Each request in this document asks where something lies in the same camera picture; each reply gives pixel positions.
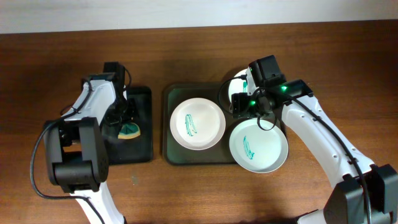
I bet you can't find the green yellow sponge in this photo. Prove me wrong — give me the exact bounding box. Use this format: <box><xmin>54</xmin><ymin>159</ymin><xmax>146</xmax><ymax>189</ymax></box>
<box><xmin>118</xmin><ymin>122</ymin><xmax>141</xmax><ymax>139</ymax></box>

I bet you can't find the white plate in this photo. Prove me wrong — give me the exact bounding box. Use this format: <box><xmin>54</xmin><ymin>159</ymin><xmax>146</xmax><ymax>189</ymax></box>
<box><xmin>228</xmin><ymin>69</ymin><xmax>248</xmax><ymax>102</ymax></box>
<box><xmin>229</xmin><ymin>119</ymin><xmax>289</xmax><ymax>173</ymax></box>
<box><xmin>169</xmin><ymin>98</ymin><xmax>226</xmax><ymax>151</ymax></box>

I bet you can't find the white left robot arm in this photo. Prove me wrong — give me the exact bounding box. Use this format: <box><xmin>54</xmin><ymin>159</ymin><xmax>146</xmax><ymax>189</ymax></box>
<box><xmin>42</xmin><ymin>62</ymin><xmax>127</xmax><ymax>223</ymax></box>

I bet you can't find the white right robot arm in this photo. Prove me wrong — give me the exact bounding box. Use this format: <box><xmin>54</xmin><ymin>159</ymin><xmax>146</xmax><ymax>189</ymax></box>
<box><xmin>231</xmin><ymin>55</ymin><xmax>397</xmax><ymax>223</ymax></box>

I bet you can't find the small black tray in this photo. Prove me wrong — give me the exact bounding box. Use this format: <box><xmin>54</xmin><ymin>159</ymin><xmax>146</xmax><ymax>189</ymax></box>
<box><xmin>100</xmin><ymin>86</ymin><xmax>153</xmax><ymax>166</ymax></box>

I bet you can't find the large dark serving tray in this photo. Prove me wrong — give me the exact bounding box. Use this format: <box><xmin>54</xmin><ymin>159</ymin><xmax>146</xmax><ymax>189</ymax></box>
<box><xmin>162</xmin><ymin>83</ymin><xmax>244</xmax><ymax>166</ymax></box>

